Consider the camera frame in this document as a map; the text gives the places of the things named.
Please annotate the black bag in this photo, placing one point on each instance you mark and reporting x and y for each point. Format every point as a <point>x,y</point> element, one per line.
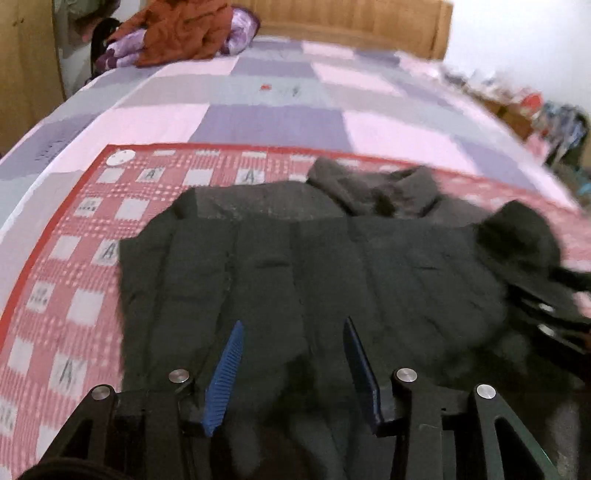
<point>99,46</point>

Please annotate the wooden cabinet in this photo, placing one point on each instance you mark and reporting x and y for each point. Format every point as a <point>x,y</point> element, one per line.
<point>503,110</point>

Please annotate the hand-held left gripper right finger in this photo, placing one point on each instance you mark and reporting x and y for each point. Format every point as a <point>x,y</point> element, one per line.
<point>362,374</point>

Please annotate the blue patterned cloth pile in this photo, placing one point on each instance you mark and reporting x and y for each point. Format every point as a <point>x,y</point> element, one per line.
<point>565,129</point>

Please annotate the wooden wardrobe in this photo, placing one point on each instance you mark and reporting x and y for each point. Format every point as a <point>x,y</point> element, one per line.
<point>27,69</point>

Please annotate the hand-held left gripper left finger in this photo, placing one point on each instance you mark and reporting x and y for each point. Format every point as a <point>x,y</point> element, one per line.
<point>226,369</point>

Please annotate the patchwork bed quilt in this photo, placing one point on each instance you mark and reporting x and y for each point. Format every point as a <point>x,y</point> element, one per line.
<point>258,120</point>

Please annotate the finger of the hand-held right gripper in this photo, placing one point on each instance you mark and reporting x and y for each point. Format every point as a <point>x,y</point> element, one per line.
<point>568,337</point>
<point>563,300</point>

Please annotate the orange padded jacket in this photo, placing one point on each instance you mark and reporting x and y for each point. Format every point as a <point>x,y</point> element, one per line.
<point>180,32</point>

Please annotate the wooden headboard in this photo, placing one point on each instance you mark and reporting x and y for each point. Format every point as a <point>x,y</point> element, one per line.
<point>346,23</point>

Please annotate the grey green hanging clothes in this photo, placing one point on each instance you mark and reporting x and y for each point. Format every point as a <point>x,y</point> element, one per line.
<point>78,18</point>

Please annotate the grey and black jacket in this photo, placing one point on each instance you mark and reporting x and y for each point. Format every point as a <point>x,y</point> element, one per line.
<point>300,277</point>

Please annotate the red checked mat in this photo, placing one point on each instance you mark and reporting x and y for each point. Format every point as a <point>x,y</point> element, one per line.
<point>69,258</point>

